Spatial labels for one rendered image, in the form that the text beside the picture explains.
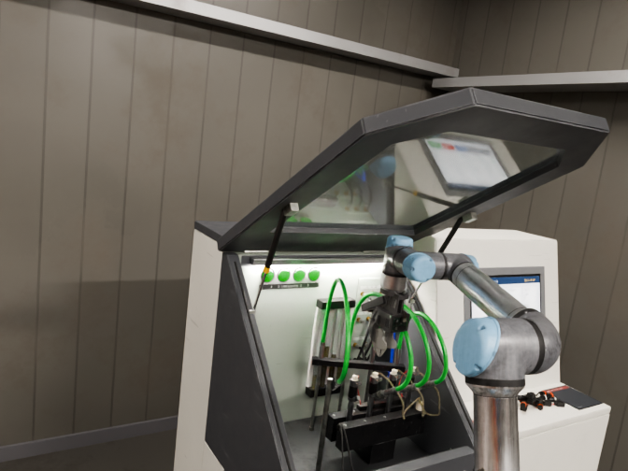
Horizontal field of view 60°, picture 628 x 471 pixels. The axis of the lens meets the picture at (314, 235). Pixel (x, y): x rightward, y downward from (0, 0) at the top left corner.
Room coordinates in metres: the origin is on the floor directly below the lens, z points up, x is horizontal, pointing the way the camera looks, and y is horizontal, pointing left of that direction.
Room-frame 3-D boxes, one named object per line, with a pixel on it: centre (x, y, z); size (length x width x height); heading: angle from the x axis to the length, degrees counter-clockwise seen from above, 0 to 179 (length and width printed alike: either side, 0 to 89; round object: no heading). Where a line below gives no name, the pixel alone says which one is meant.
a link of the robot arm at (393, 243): (1.52, -0.25, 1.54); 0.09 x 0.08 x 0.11; 18
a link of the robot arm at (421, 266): (1.43, -0.29, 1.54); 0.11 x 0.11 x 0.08; 18
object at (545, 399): (1.88, -0.88, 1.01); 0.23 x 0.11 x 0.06; 122
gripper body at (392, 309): (1.52, -0.25, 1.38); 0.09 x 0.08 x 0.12; 32
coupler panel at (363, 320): (1.96, -0.25, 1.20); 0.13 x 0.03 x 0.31; 122
